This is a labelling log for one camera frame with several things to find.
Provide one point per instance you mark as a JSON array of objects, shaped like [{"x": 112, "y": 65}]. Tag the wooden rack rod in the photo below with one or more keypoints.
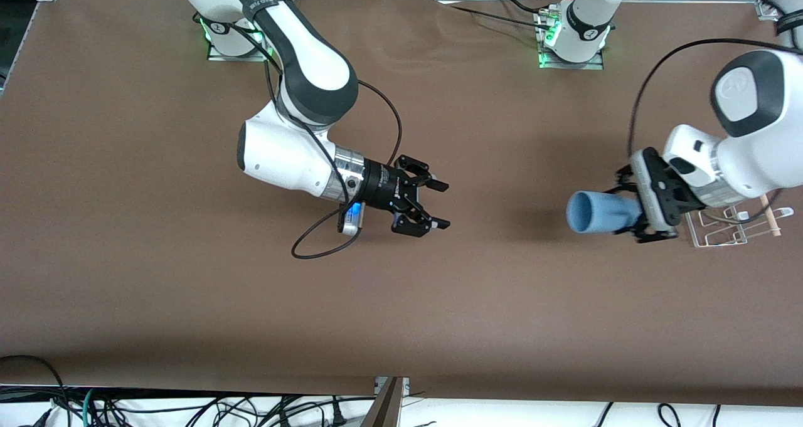
[{"x": 773, "y": 220}]

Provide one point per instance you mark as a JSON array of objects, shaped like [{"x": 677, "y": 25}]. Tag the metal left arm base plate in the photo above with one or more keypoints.
[{"x": 596, "y": 65}]

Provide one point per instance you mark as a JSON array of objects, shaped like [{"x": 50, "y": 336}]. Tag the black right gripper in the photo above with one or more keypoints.
[{"x": 381, "y": 187}]

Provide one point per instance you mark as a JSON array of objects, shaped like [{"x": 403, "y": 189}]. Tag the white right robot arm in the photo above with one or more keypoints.
[{"x": 301, "y": 57}]

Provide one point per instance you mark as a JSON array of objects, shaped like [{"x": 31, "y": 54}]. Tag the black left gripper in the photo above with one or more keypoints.
[{"x": 629, "y": 180}]

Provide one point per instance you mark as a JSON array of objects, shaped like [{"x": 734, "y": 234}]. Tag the aluminium table frame beam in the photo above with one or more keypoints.
[{"x": 386, "y": 405}]

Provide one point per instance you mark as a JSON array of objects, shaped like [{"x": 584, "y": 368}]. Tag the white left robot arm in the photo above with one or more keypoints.
[{"x": 765, "y": 145}]

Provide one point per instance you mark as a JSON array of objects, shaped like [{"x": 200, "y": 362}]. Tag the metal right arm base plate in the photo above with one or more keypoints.
[{"x": 219, "y": 55}]

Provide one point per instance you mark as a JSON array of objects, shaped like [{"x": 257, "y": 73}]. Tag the blue plastic cup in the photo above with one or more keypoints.
[{"x": 596, "y": 212}]

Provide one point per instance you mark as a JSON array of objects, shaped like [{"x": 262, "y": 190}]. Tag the aluminium corner extrusion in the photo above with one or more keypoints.
[{"x": 766, "y": 10}]

